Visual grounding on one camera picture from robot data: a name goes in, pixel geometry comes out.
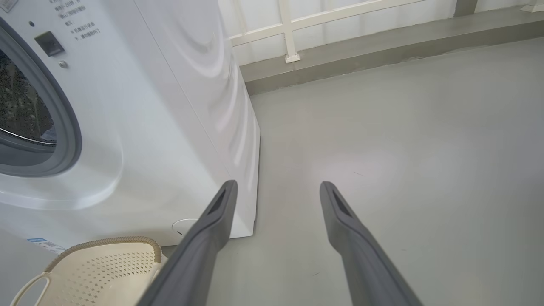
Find white metal railing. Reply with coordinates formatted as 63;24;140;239
229;0;430;64

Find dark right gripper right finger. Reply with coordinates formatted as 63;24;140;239
320;181;423;306

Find cream perforated laundry basket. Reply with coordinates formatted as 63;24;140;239
9;236;162;306

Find perforated steel washing machine drum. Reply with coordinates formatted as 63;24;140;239
0;49;57;147

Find printed black text label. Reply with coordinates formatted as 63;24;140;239
49;0;101;41

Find blue energy label sticker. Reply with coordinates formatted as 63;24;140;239
28;238;66;255

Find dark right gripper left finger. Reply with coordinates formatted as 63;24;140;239
136;180;238;306

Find white front-load washing machine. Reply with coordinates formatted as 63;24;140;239
0;0;261;249

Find round white filter cover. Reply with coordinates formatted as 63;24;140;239
172;218;200;235

